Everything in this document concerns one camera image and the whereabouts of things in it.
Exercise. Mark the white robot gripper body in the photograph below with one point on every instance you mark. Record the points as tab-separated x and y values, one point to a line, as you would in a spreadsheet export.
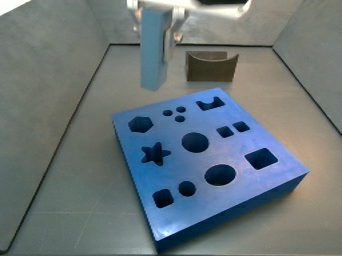
235	6

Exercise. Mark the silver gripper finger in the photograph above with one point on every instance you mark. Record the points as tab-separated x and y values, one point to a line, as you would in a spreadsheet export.
174	36
136	19

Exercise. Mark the light blue rectangular block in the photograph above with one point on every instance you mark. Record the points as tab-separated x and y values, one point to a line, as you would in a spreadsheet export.
155	26

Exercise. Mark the blue foam shape board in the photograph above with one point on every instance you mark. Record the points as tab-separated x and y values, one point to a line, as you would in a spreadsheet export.
204	163

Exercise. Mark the black curved plastic holder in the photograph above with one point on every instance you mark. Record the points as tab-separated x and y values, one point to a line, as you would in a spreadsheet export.
210	66

